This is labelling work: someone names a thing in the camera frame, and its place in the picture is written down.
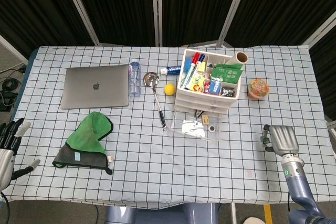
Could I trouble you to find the green grey cloth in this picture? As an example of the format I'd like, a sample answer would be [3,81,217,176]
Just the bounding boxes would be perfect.
[51,111,115,175]

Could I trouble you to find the white drawer organizer box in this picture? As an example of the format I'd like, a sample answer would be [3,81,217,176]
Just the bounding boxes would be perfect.
[173,48,249,114]

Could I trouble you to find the grey laptop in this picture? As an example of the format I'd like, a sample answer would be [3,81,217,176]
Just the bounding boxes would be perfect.
[60,65,130,110]

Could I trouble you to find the red cap marker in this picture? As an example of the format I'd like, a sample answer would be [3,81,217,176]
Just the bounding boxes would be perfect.
[184,52,201,90]

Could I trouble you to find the steel ladle black handle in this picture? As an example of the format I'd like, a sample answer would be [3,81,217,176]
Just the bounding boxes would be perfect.
[142,72,167,131]

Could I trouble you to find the black floor cables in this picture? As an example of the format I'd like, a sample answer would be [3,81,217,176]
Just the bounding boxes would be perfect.
[0,68,27,112]

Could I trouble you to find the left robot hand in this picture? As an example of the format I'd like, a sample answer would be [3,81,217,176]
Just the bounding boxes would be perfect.
[0,118,41,190]

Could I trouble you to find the blue white toothpaste tube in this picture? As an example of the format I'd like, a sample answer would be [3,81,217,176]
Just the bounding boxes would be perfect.
[160,65,183,76]

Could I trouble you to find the marker pens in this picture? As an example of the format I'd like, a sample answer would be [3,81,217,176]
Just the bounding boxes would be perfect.
[188,54,206,90]

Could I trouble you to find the clear plastic drawer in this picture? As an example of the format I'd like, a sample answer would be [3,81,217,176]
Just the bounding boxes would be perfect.
[176,93,235,104]
[175,100,231,110]
[167,107,223,143]

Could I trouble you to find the yellow snack packet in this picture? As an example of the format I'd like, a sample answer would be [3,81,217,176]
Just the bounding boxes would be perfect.
[189,73,206,92]

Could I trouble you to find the blue plastic packet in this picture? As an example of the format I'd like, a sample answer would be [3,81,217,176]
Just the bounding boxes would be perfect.
[208,78,223,94]

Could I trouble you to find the white printed card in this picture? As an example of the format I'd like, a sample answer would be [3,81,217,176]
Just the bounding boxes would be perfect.
[182,119,207,137]

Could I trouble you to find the green tea packet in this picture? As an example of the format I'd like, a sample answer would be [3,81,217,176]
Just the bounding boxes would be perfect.
[211,63,244,82]

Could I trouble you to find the clear water bottle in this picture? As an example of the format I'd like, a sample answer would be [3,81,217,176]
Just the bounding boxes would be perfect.
[128,61,142,98]

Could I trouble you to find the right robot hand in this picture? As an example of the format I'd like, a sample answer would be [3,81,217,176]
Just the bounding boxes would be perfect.
[260,124,300,156]

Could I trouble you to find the checkered blue tablecloth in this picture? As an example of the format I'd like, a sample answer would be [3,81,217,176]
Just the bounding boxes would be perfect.
[0,45,334,208]

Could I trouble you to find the blue sponge block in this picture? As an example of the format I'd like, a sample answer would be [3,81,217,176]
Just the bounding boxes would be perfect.
[183,58,194,73]

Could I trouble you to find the orange fruit jelly cup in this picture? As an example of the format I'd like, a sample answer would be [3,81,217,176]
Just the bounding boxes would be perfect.
[247,78,270,100]

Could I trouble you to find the cardboard tube roll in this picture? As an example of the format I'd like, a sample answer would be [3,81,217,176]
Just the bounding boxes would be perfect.
[227,51,249,65]

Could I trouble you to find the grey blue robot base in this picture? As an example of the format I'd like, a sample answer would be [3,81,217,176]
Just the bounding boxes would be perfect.
[104,204,220,224]

